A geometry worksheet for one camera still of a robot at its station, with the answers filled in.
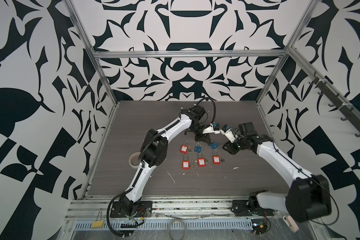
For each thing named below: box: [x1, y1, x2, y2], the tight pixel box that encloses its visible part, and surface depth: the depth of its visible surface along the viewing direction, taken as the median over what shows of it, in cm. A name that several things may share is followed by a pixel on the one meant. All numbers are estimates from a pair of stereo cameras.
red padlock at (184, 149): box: [180, 140, 190, 154], surface depth 96 cm
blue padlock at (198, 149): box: [194, 143, 202, 153], surface depth 96 cm
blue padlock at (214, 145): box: [209, 142, 219, 150], surface depth 89 cm
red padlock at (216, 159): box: [212, 150, 221, 165], surface depth 91 cm
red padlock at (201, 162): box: [197, 152, 206, 168], surface depth 90 cm
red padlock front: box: [181, 154, 191, 170], surface depth 89 cm
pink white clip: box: [282, 215, 300, 233], surface depth 70 cm
